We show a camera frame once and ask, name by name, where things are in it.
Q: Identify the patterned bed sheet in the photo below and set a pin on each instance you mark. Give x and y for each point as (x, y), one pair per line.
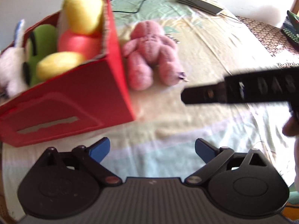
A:
(160, 142)

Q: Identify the black smartphone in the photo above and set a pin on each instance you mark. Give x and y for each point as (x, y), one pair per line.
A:
(203, 6)

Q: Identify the person right hand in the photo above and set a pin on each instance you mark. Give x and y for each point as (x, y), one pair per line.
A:
(291, 128)

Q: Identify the yellow tiger plush toy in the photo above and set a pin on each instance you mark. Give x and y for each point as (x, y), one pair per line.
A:
(79, 43)

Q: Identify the dark floral mattress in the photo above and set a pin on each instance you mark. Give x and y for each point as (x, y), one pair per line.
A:
(275, 42)

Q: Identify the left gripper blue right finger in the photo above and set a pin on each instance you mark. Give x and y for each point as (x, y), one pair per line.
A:
(205, 150)

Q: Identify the pink teddy bear plush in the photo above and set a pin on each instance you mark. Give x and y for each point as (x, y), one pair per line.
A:
(148, 48)

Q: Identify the red cardboard box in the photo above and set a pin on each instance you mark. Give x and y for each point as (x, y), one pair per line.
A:
(89, 97)

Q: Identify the green frog plush toy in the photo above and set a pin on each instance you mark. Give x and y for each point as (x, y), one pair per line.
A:
(42, 41)

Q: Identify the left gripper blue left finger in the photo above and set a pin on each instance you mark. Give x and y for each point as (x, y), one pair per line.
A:
(99, 150)

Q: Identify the folded green clothes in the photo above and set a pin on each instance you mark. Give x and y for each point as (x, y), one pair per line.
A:
(290, 28)

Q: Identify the white bunny plush blue bow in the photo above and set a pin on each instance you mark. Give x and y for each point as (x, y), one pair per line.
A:
(12, 59)

